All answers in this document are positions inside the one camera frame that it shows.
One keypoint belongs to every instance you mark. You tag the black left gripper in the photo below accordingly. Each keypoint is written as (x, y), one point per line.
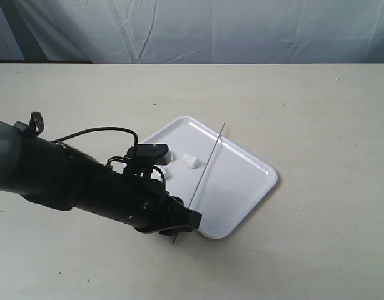
(146, 205)

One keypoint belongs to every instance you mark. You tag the thin metal skewer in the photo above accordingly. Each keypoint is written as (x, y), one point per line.
(202, 174)

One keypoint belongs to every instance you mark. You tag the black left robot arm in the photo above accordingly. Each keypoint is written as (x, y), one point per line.
(61, 177)

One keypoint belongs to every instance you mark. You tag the white rectangular plastic tray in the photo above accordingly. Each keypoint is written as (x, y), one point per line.
(234, 183)

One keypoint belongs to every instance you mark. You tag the grey wrinkled backdrop cloth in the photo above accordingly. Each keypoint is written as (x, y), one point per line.
(193, 32)

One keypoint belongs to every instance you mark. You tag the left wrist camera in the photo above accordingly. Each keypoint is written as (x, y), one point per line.
(151, 154)

